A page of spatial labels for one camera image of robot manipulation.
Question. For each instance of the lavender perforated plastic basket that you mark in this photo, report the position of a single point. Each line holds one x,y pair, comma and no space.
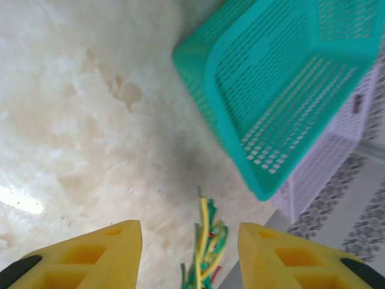
331,156

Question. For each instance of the teal perforated plastic basket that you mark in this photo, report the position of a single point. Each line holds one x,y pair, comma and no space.
270,90

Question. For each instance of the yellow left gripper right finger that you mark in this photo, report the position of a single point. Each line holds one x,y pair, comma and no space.
288,265

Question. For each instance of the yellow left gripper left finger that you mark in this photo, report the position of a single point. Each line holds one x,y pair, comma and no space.
99,259

